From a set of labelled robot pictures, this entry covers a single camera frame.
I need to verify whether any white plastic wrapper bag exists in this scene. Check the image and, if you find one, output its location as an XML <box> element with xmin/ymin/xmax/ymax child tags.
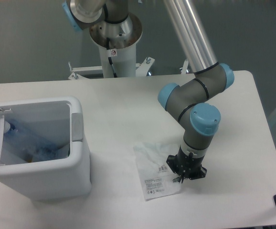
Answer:
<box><xmin>133</xmin><ymin>143</ymin><xmax>180</xmax><ymax>201</ymax></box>

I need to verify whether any white pedestal base bracket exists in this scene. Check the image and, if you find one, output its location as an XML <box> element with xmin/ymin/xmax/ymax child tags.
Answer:
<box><xmin>68</xmin><ymin>62</ymin><xmax>104</xmax><ymax>80</ymax></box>

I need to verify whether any white bracket with bolt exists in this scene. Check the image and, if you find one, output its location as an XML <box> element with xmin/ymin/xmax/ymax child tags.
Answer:
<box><xmin>136</xmin><ymin>57</ymin><xmax>155</xmax><ymax>77</ymax></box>

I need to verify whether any white plastic trash can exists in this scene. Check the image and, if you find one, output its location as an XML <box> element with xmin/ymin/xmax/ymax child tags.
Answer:
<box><xmin>0</xmin><ymin>96</ymin><xmax>91</xmax><ymax>200</ymax></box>

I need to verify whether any clear plastic water bottle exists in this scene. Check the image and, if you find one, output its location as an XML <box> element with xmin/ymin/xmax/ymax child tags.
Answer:
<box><xmin>3</xmin><ymin>120</ymin><xmax>61</xmax><ymax>162</ymax></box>

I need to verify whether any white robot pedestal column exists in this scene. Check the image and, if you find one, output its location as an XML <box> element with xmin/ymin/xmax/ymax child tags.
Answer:
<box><xmin>89</xmin><ymin>12</ymin><xmax>142</xmax><ymax>78</ymax></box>

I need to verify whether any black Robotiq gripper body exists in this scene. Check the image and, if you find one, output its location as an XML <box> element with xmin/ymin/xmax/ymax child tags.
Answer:
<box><xmin>177</xmin><ymin>147</ymin><xmax>204</xmax><ymax>170</ymax></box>

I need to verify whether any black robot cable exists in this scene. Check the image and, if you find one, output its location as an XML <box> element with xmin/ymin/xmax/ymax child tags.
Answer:
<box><xmin>105</xmin><ymin>37</ymin><xmax>118</xmax><ymax>78</ymax></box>

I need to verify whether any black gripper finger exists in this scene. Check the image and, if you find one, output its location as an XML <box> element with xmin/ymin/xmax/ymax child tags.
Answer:
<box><xmin>181</xmin><ymin>166</ymin><xmax>207</xmax><ymax>183</ymax></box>
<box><xmin>166</xmin><ymin>155</ymin><xmax>185</xmax><ymax>180</ymax></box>

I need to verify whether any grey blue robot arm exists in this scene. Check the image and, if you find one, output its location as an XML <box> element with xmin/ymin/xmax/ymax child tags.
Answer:
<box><xmin>62</xmin><ymin>0</ymin><xmax>234</xmax><ymax>182</ymax></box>

